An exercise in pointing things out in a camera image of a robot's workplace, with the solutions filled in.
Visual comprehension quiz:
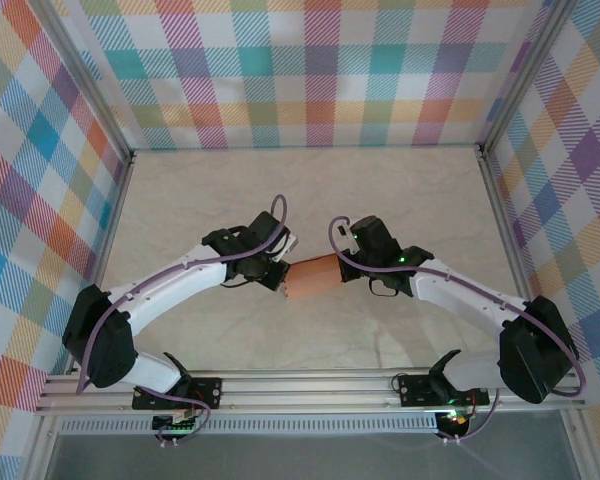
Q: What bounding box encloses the aluminium left side rail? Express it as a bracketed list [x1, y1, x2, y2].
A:
[67, 149, 136, 376]

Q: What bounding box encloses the aluminium left corner post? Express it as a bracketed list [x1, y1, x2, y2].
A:
[29, 0, 134, 166]

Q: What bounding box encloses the aluminium rail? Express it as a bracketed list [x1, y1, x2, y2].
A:
[477, 144, 554, 369]
[67, 149, 136, 376]

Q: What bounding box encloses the slotted grey cable duct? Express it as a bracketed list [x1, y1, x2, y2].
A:
[59, 418, 439, 435]

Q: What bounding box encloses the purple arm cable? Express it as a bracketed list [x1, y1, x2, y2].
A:
[74, 194, 290, 447]
[327, 215, 590, 444]

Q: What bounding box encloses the aluminium mounting beam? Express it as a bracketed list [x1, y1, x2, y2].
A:
[34, 368, 586, 414]

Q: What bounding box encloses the aluminium corner post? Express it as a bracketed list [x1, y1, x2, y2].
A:
[477, 0, 576, 156]
[29, 0, 134, 166]

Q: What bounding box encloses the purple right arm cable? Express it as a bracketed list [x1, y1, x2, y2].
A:
[327, 215, 590, 444]

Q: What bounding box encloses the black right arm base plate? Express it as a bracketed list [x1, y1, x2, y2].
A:
[397, 372, 491, 407]

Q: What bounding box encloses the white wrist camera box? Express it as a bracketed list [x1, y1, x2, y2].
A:
[277, 232, 299, 264]
[335, 224, 362, 252]

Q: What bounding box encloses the aluminium right side rail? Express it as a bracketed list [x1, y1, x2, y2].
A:
[477, 144, 554, 369]

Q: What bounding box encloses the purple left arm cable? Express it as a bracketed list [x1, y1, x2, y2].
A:
[74, 194, 290, 447]

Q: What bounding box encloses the orange paper box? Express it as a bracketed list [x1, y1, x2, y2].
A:
[284, 253, 344, 302]

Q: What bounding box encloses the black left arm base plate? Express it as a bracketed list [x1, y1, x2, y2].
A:
[132, 377, 224, 412]

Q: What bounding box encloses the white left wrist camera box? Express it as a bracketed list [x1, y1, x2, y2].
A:
[277, 232, 299, 264]

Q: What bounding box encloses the aluminium right corner post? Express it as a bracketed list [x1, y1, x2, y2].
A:
[477, 0, 576, 156]

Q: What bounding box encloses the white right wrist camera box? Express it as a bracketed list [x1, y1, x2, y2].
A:
[335, 224, 362, 252]

